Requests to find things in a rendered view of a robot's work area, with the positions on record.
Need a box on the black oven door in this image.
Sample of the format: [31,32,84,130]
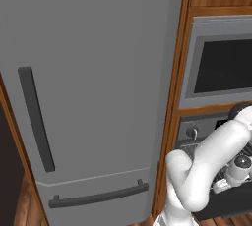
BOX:
[192,181,252,222]

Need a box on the dark grey long fridge handle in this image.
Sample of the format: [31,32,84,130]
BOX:
[17,66,56,173]

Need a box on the grey fridge door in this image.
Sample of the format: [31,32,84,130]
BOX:
[0,0,187,186]

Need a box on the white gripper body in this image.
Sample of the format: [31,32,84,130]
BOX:
[212,177,232,195]

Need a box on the grey built-in oven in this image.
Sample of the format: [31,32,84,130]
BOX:
[174,111,252,222]

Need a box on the grey fridge drawer front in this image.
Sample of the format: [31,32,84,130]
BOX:
[34,166,156,226]

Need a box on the wooden cabinet frame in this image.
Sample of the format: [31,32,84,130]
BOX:
[151,0,252,226]

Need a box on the grey round oven knob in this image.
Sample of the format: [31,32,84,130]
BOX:
[185,127,200,141]

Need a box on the grey microwave oven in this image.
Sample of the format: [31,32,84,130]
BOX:
[178,15,252,110]

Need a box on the dark grey curved drawer handle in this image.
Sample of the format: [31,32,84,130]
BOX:
[47,178,150,209]

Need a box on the wooden fridge side panel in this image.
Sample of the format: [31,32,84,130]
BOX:
[0,72,50,226]

